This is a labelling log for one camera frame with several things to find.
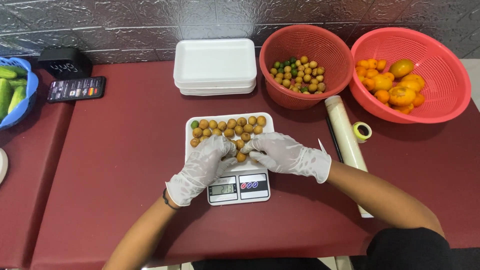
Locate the white plate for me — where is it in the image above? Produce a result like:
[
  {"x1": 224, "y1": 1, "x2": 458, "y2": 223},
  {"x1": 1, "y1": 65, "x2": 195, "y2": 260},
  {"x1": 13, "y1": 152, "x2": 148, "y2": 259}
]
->
[{"x1": 0, "y1": 148, "x2": 9, "y2": 185}]

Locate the person's left hand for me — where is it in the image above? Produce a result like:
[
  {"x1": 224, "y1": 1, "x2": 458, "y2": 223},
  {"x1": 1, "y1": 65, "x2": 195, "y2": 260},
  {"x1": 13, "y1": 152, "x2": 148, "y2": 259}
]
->
[{"x1": 165, "y1": 135, "x2": 238, "y2": 207}]

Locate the yellow-green tape roll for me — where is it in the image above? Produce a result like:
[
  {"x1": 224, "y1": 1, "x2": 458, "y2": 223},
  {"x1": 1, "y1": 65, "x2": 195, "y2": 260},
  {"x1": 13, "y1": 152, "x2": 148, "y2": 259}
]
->
[{"x1": 352, "y1": 121, "x2": 373, "y2": 143}]

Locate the person's right hand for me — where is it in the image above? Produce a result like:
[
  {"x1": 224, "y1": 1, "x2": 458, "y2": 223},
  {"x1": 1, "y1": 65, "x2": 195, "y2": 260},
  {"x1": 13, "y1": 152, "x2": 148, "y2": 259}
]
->
[{"x1": 240, "y1": 132, "x2": 332, "y2": 184}]

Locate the coral plastic basket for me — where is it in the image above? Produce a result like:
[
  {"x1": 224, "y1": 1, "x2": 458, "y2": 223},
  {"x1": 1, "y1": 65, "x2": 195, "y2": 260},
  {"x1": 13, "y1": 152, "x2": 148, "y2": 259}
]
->
[{"x1": 349, "y1": 27, "x2": 472, "y2": 124}]

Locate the white digital kitchen scale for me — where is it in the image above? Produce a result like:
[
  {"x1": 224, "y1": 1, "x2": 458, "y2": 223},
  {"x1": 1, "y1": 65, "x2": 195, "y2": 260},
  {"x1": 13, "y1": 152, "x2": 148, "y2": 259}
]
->
[{"x1": 207, "y1": 168, "x2": 271, "y2": 206}]

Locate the heap of small mixed fruits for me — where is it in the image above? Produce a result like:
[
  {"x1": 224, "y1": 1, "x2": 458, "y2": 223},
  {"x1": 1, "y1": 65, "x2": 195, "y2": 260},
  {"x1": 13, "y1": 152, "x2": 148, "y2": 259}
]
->
[{"x1": 269, "y1": 56, "x2": 327, "y2": 94}]

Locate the stack of white foam trays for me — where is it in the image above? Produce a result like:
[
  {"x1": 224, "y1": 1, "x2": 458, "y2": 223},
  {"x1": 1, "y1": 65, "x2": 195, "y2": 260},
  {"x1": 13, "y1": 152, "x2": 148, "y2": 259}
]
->
[{"x1": 173, "y1": 38, "x2": 258, "y2": 96}]

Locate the red plastic basket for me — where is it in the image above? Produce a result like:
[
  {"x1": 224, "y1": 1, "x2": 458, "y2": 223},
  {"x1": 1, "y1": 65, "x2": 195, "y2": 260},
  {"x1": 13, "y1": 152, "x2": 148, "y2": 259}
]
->
[{"x1": 259, "y1": 25, "x2": 355, "y2": 110}]

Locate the roll of cling film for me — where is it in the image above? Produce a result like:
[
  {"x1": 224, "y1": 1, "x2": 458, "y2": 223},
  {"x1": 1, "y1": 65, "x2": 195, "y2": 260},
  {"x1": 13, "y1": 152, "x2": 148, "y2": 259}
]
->
[{"x1": 325, "y1": 95, "x2": 374, "y2": 218}]

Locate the group of small brown fruits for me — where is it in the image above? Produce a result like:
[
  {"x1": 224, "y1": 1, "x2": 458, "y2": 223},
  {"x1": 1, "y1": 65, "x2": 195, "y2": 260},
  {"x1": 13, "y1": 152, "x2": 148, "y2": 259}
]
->
[{"x1": 190, "y1": 115, "x2": 267, "y2": 163}]

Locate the black wristband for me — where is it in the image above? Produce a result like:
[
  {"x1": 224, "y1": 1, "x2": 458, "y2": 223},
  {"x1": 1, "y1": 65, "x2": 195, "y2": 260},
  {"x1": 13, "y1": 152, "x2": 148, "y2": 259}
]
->
[{"x1": 162, "y1": 188, "x2": 181, "y2": 211}]

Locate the thin black stick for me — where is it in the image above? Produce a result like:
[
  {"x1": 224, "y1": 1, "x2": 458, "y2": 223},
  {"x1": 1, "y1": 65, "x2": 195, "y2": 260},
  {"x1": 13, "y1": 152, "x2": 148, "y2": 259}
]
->
[{"x1": 325, "y1": 115, "x2": 344, "y2": 164}]

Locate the white foam tray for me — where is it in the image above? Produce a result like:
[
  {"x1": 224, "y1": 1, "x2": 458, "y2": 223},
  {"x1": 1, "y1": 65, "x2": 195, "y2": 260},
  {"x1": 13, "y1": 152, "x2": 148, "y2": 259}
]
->
[{"x1": 185, "y1": 112, "x2": 275, "y2": 173}]

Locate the heap of oranges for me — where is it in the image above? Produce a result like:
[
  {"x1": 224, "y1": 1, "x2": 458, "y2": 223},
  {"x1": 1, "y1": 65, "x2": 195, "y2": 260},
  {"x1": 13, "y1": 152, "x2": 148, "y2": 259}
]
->
[{"x1": 355, "y1": 58, "x2": 427, "y2": 115}]

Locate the blue plastic basket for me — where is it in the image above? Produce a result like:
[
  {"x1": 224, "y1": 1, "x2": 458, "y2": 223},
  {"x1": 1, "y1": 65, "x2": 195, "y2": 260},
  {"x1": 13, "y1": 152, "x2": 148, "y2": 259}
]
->
[{"x1": 0, "y1": 57, "x2": 39, "y2": 131}]

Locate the black smartphone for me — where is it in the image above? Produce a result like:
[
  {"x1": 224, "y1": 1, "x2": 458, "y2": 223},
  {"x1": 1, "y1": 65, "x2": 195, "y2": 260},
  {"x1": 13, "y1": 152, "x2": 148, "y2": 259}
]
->
[{"x1": 47, "y1": 76, "x2": 107, "y2": 104}]

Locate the person's black clothing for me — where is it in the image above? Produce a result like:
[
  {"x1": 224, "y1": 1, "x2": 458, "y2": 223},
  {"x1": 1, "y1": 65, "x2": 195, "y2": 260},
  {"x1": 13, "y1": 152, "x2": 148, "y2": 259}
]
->
[{"x1": 191, "y1": 227, "x2": 480, "y2": 270}]

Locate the black digital clock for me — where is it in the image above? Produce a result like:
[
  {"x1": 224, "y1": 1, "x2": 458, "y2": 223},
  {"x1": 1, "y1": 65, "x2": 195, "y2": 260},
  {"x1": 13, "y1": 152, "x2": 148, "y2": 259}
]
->
[{"x1": 37, "y1": 47, "x2": 93, "y2": 80}]

